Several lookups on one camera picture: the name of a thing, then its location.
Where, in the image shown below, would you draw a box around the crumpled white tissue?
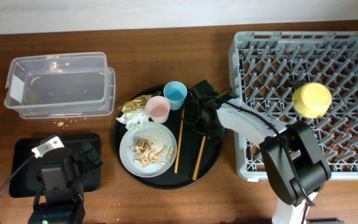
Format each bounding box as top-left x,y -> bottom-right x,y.
117,108 -> 150,129

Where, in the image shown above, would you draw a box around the food scraps on plate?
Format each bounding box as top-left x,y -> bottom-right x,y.
130,131 -> 174,167

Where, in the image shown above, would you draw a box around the blue plastic cup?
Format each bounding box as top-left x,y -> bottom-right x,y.
163,81 -> 188,111

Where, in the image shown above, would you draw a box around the grey dishwasher rack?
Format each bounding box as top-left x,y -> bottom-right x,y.
228,31 -> 358,180

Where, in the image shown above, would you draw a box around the gold foil wrapper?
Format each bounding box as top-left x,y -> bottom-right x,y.
118,90 -> 161,113

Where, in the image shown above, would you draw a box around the grey plate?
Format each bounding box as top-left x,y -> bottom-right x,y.
119,122 -> 177,178

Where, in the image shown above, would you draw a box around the wooden chopstick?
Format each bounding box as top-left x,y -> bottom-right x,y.
174,108 -> 185,174
192,136 -> 206,180

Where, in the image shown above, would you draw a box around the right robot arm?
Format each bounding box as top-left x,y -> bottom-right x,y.
189,80 -> 331,223

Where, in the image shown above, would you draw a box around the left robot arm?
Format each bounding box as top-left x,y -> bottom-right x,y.
28,142 -> 103,223

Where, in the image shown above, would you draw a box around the yellow plastic bowl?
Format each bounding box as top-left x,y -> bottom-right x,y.
292,82 -> 332,118

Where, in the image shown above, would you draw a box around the black rectangular tray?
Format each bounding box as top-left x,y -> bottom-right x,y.
9,133 -> 102,198

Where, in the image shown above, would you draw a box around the round black serving tray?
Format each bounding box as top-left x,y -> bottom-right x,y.
112,85 -> 223,190

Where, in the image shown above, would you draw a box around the pink plastic cup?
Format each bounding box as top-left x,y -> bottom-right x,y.
145,96 -> 170,123

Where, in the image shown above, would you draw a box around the clear plastic storage bin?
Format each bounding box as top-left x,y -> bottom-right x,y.
4,52 -> 116,119

